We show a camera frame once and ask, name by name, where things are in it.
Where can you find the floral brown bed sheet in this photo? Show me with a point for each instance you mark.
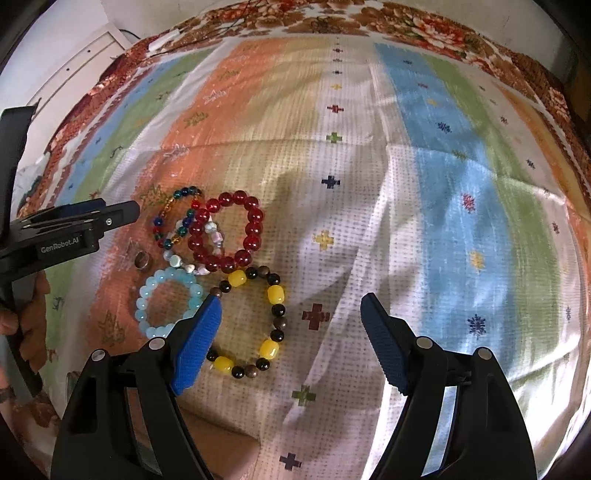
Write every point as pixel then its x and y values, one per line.
pixel 438 32

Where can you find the person's left hand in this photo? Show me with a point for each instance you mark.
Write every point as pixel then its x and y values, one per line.
pixel 33 324

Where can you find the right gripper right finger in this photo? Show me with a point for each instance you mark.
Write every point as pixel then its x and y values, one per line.
pixel 488 437

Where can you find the white cabinet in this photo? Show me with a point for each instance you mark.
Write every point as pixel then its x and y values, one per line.
pixel 37 73

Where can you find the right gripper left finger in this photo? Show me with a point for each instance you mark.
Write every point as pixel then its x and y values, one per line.
pixel 96 439

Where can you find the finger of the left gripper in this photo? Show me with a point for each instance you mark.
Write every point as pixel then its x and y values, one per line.
pixel 111 217
pixel 85 208

